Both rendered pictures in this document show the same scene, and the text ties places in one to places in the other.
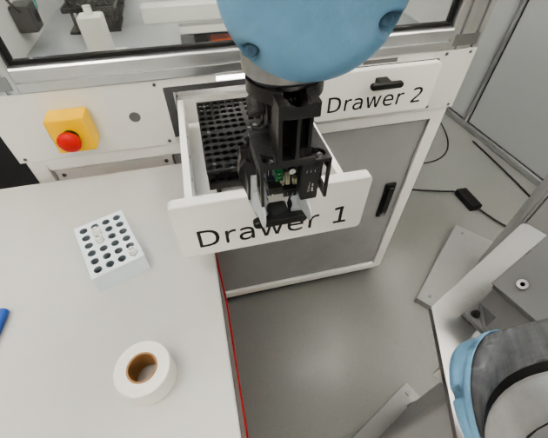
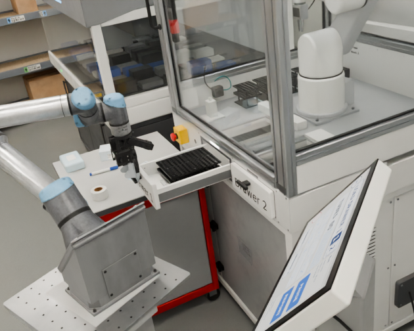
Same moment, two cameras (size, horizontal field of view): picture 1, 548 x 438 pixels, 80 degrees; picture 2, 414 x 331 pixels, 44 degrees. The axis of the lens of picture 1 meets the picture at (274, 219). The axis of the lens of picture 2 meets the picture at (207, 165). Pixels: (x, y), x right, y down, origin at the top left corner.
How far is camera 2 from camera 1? 1.96 m
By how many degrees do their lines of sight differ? 64
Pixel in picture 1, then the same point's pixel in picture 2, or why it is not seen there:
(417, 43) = (263, 175)
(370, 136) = (263, 221)
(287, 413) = not seen: outside the picture
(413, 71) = (259, 188)
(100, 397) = not seen: hidden behind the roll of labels
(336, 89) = (236, 174)
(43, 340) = (110, 176)
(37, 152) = not seen: hidden behind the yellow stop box
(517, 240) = (175, 270)
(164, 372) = (96, 192)
